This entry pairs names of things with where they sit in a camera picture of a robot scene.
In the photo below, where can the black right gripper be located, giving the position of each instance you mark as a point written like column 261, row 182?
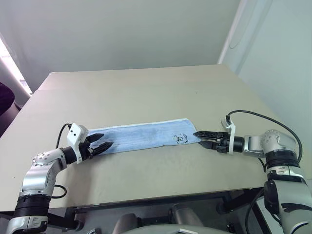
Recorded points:
column 222, row 143

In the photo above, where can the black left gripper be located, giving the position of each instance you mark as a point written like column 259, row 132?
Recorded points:
column 84, row 151

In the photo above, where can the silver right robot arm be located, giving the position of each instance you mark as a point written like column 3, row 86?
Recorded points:
column 280, row 146

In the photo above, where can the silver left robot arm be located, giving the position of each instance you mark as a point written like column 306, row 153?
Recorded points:
column 39, row 175

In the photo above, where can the light blue towel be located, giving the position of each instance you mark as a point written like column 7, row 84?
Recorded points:
column 151, row 135

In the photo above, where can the grey robot torso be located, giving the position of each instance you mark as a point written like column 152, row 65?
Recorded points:
column 175, row 225

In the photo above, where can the dark purple rounded object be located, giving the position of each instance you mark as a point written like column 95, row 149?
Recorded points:
column 5, row 100

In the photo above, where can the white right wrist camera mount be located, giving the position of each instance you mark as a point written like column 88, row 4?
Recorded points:
column 231, row 129

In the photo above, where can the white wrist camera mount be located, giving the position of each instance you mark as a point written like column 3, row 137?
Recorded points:
column 231, row 129
column 75, row 132

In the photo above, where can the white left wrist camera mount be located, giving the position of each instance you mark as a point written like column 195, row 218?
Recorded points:
column 75, row 132

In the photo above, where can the black table frame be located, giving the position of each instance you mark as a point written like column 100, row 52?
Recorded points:
column 146, row 207

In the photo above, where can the white window frame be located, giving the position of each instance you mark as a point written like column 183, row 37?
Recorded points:
column 17, row 73

